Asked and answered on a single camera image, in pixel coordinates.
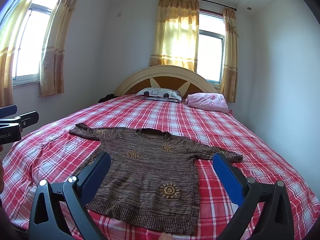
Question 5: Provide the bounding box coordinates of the right window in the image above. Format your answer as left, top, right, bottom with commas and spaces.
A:
197, 10, 225, 86

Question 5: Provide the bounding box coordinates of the white patterned pillow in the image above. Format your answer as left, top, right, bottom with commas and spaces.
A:
136, 87, 182, 103

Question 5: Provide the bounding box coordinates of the red plaid bed sheet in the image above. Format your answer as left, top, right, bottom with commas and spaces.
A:
1, 95, 319, 239

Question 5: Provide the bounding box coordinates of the yellow curtain right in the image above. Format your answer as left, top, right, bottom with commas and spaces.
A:
220, 7, 238, 103

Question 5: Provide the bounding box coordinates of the cream wooden headboard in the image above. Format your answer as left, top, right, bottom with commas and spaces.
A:
114, 65, 217, 99

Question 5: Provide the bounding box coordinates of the yellow curtain far left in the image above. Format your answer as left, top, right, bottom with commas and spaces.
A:
1, 0, 32, 107

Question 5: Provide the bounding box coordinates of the pink pillow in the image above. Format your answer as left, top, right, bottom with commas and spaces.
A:
185, 93, 229, 114

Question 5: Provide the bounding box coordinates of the yellow curtain left window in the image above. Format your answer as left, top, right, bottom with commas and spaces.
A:
40, 0, 77, 98

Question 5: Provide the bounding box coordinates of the brown knit sweater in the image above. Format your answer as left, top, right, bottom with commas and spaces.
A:
70, 124, 243, 235

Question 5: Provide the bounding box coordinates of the yellow curtain centre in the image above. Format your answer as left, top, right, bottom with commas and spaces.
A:
149, 0, 200, 72

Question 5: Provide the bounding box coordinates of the black item beside bed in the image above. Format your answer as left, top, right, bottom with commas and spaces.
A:
98, 94, 114, 103

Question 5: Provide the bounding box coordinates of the yellow curtain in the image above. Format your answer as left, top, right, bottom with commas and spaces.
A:
149, 0, 200, 72
220, 7, 238, 103
1, 0, 32, 107

